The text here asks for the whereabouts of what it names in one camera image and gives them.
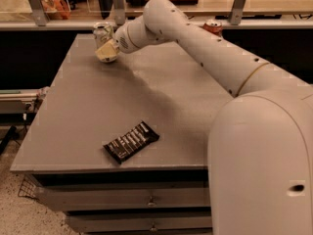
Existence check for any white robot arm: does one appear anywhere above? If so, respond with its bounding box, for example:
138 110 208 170
96 0 313 235

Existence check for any grey drawer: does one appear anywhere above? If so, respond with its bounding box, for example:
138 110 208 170
66 211 212 233
35 182 210 212

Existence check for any black rxbar chocolate bar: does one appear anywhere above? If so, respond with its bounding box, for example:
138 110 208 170
104 121 159 165

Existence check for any grey metal bracket middle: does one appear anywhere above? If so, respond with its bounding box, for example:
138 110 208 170
112 0 126 25

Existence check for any grey metal bracket right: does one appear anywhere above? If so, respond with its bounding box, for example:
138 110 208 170
228 0 246 25

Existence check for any upper grey drawer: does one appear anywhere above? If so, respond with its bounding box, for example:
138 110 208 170
35 182 210 212

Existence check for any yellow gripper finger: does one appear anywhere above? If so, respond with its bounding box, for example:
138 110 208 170
96 39 119 63

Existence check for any white green 7up can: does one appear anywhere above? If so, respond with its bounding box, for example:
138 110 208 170
93 23 113 48

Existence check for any grey metal bracket left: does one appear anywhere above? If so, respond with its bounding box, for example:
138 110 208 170
28 0 49 26

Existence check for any grey metal bracket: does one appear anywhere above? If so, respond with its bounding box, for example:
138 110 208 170
112 0 126 25
28 0 49 26
228 0 246 25

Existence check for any orange chip bag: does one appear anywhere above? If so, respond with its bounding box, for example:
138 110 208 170
40 0 70 20

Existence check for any orange soda can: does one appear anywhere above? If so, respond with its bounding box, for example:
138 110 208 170
202 19 222 36

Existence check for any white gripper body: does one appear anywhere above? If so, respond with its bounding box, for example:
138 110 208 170
113 23 139 54

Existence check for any wire mesh basket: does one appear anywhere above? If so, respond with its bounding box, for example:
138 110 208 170
18 176 37 200

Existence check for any lower grey drawer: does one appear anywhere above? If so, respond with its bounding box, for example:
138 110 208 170
66 211 212 233

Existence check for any grey drawer cabinet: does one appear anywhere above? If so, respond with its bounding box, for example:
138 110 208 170
11 35 229 235

